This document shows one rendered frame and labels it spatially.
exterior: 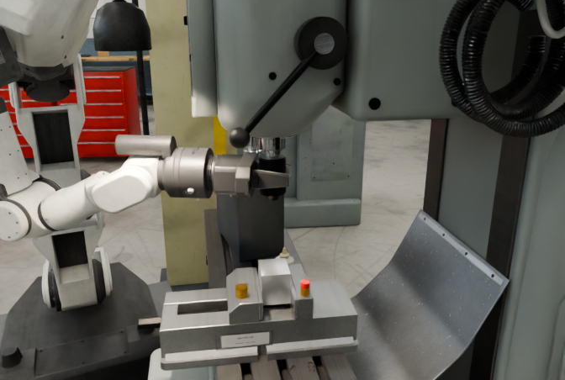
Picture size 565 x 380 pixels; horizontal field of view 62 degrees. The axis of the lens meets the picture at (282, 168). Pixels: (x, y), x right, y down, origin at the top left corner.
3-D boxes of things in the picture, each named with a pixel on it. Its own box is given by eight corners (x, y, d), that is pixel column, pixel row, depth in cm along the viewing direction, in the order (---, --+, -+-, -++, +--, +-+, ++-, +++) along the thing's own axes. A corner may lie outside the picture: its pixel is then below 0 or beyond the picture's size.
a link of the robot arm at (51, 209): (95, 220, 83) (17, 256, 89) (123, 197, 93) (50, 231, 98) (60, 168, 81) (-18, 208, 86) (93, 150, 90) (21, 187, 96)
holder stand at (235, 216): (239, 262, 117) (236, 186, 111) (217, 228, 136) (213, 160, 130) (284, 254, 121) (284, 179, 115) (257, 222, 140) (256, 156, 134)
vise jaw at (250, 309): (229, 324, 81) (228, 304, 80) (226, 287, 93) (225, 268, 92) (263, 322, 82) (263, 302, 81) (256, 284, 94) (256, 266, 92)
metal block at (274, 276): (261, 305, 85) (261, 276, 83) (258, 287, 90) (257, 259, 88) (290, 303, 85) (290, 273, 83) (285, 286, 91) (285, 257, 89)
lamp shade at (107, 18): (86, 50, 63) (80, 0, 62) (137, 48, 68) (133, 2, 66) (108, 52, 58) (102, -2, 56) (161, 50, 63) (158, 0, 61)
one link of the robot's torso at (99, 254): (48, 286, 163) (42, 251, 159) (109, 274, 171) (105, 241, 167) (45, 319, 145) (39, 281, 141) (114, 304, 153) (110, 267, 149)
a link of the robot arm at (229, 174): (248, 159, 75) (174, 157, 76) (250, 215, 78) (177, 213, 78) (258, 139, 87) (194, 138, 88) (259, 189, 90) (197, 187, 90)
